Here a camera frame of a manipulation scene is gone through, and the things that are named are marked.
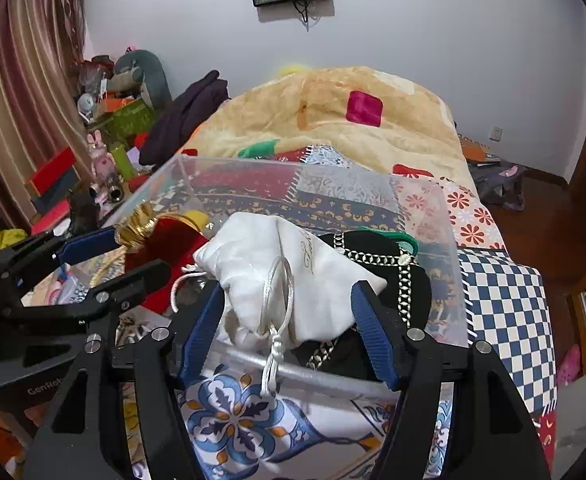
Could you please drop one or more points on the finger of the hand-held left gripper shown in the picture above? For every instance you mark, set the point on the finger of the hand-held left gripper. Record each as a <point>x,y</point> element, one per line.
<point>90,246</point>
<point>133,280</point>

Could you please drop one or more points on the green cardboard box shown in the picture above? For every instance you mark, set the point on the green cardboard box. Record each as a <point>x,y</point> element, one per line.
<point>133,119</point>

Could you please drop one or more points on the purple stool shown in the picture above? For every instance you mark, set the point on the purple stool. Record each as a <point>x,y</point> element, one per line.
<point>503,182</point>

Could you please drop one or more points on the dark purple garment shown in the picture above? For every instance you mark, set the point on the dark purple garment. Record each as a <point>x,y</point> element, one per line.
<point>183,115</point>

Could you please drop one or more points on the white wall socket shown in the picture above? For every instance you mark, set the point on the white wall socket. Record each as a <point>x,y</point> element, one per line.
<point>496,134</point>

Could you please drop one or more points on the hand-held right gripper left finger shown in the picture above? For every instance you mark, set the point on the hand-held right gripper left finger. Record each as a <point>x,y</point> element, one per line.
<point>204,330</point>

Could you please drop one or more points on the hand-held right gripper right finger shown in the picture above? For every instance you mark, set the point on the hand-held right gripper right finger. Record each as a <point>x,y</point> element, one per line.
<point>373,332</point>

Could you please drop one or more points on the striped pink curtain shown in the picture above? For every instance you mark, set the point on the striped pink curtain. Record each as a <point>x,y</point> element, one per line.
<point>18,85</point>

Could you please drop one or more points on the pink bunny toy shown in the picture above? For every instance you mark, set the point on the pink bunny toy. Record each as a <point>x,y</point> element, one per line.
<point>102,160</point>

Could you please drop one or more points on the clear plastic storage box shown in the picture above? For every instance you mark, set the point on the clear plastic storage box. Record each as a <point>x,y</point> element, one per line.
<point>333,185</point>

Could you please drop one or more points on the yellow plush blanket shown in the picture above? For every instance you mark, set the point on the yellow plush blanket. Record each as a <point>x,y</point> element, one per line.
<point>298,107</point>

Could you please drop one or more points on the green cylinder can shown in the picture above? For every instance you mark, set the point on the green cylinder can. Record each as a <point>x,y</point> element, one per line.
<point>122,162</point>

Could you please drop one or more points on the orange book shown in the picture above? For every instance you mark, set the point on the orange book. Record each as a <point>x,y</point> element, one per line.
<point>475,149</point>

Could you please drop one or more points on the patchwork printed bedsheet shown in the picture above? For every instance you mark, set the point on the patchwork printed bedsheet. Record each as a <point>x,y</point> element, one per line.
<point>503,300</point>

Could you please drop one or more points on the red box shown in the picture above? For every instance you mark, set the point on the red box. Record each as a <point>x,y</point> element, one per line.
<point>53,172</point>

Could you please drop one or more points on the pink slipper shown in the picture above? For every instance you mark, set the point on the pink slipper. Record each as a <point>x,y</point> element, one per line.
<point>570,365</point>

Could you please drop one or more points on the red velvet pouch gold trim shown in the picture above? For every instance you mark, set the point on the red velvet pouch gold trim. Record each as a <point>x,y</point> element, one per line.
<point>168,247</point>

